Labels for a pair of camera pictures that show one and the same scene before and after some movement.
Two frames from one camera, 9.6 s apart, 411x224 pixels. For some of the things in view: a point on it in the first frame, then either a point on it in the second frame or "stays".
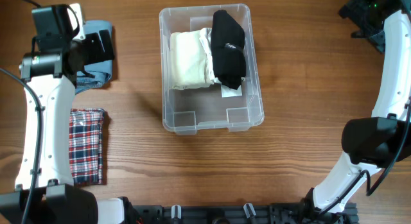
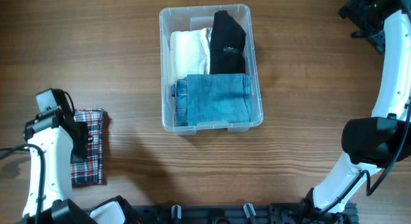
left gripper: x=97 y=53 -> x=80 y=155
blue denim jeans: x=102 y=70 -> x=209 y=98
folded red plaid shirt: x=85 y=146 stays
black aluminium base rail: x=280 y=213 stays
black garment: x=228 y=52 stays
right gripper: x=354 y=10 stays
